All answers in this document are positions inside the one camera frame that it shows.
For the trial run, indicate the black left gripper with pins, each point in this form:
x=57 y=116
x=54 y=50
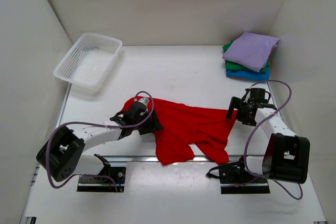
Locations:
x=151 y=125

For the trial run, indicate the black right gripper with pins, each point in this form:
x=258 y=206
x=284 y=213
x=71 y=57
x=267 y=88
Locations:
x=233 y=107

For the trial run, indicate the red t shirt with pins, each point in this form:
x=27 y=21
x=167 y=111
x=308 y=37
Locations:
x=185 y=125

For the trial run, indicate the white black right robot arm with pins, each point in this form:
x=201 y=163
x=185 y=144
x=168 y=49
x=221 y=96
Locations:
x=287 y=155

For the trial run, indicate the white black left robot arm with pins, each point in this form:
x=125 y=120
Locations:
x=63 y=155

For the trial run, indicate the green folded t shirt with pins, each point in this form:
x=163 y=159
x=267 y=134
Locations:
x=237 y=67

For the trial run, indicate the blue folded t shirt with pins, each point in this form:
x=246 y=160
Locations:
x=247 y=75

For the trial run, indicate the lilac folded t shirt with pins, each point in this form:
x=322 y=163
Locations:
x=251 y=50

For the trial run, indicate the white plastic basket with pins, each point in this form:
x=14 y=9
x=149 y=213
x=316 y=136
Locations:
x=89 y=61

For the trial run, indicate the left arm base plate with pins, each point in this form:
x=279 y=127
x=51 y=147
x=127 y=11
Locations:
x=110 y=181

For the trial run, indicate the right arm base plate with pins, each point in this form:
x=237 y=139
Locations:
x=234 y=180

